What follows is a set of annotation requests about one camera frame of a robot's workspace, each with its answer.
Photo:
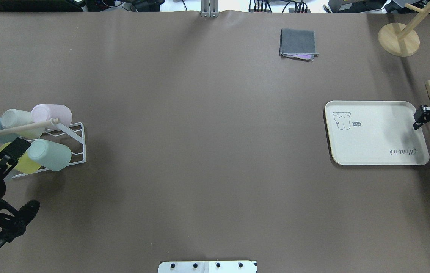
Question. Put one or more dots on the cream rabbit tray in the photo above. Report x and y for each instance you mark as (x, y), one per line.
(374, 133)

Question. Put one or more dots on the cream plastic cup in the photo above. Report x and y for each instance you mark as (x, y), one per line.
(14, 118)

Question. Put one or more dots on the grey folded cloth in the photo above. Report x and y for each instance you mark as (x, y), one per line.
(298, 44)

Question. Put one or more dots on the pink plastic cup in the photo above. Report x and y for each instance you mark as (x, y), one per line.
(44, 112)

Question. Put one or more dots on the yellow plastic cup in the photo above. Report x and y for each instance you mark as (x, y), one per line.
(26, 165)

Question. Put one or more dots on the white wire cup rack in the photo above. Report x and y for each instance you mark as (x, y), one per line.
(73, 136)

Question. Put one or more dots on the wooden mug tree stand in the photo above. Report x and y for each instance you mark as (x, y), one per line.
(402, 40)

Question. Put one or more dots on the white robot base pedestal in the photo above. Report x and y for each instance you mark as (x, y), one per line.
(216, 266)

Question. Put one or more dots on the aluminium frame post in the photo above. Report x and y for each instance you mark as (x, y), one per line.
(209, 8)

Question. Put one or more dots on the green plastic cup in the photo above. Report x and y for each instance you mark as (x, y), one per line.
(51, 155)

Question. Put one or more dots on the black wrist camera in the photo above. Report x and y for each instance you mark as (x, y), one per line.
(13, 222)

